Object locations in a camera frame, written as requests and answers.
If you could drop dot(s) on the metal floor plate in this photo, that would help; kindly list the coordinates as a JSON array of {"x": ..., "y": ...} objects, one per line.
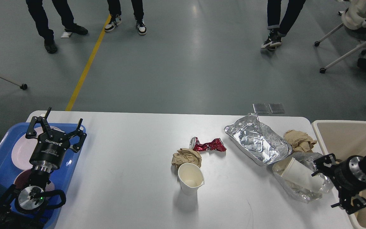
[
  {"x": 261, "y": 108},
  {"x": 276, "y": 108}
]

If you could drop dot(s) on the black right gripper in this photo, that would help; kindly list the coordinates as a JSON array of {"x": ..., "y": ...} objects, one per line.
[{"x": 348, "y": 178}]

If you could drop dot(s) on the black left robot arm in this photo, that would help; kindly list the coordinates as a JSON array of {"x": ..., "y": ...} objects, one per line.
[{"x": 27, "y": 210}]

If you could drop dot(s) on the metal floor plate left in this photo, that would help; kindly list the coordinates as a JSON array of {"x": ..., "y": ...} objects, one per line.
[{"x": 261, "y": 108}]

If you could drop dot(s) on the white office chair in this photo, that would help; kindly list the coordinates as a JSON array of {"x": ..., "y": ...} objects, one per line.
[{"x": 354, "y": 21}]

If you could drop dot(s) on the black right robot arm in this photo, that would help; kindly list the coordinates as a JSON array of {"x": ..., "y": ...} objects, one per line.
[{"x": 348, "y": 177}]

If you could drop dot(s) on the person with black sneakers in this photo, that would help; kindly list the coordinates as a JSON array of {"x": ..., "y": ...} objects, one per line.
[{"x": 279, "y": 28}]

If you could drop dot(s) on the pink plate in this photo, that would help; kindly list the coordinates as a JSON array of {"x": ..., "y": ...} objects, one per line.
[{"x": 22, "y": 151}]

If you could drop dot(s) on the person in dark trousers left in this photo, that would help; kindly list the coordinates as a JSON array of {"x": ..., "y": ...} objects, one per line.
[{"x": 38, "y": 14}]

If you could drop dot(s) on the pink mug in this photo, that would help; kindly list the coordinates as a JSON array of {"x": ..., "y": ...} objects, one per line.
[{"x": 29, "y": 179}]

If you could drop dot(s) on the crumpled aluminium foil tray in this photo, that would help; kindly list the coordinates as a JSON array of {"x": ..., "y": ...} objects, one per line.
[{"x": 258, "y": 141}]

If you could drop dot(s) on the crushed red can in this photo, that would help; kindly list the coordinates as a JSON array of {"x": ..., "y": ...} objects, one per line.
[{"x": 215, "y": 144}]

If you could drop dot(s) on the crumpled brown paper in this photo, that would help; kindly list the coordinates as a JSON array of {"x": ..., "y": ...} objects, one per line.
[{"x": 299, "y": 141}]

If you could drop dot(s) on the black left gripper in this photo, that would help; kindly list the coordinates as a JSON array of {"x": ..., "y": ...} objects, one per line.
[{"x": 53, "y": 151}]

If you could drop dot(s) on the crumpled brown paper ball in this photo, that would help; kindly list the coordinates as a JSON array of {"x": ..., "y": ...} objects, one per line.
[{"x": 185, "y": 155}]

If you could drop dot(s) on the clear plastic wrap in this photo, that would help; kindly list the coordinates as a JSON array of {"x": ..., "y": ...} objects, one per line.
[{"x": 295, "y": 191}]

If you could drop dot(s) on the beige plastic bin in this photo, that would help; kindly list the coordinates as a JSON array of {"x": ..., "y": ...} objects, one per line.
[{"x": 343, "y": 139}]

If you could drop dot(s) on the metal floor plate right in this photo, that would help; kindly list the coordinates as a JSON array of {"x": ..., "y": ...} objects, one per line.
[{"x": 276, "y": 108}]

